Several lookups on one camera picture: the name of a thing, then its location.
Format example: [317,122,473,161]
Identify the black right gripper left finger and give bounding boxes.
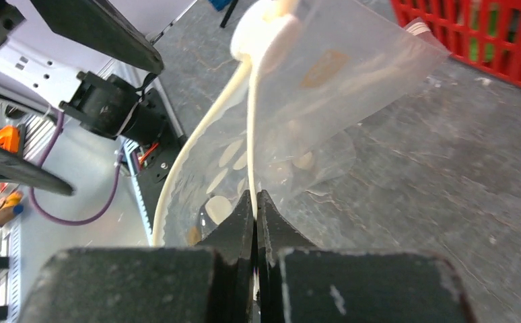
[198,190,255,322]

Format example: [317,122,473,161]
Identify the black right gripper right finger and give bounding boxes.
[256,190,315,322]

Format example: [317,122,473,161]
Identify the clear zip top bag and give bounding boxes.
[152,1,449,246]

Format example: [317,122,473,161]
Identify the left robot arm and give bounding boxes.
[0,1,183,164]

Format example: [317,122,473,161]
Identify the red plastic basket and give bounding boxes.
[391,0,521,87]

